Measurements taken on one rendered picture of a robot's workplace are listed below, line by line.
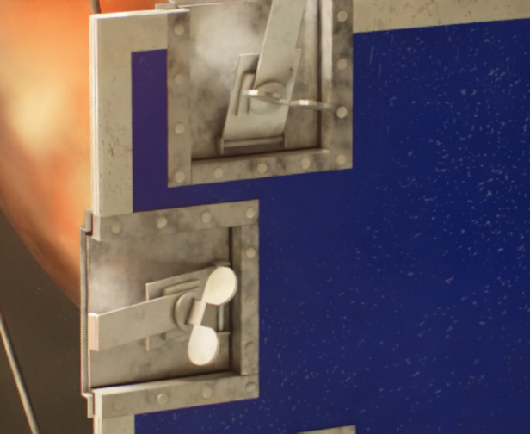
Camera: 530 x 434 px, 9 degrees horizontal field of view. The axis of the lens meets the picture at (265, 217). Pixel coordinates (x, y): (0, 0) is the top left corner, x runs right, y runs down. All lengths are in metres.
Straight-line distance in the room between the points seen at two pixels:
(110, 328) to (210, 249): 0.11
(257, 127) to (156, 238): 0.09
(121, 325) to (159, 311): 0.03
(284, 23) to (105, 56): 0.11
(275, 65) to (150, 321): 0.17
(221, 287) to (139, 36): 0.16
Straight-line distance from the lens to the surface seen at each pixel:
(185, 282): 2.07
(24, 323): 3.17
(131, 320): 2.03
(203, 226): 2.07
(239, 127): 2.08
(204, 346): 2.05
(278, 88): 2.06
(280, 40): 2.04
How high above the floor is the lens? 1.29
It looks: 13 degrees down
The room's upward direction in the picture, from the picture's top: straight up
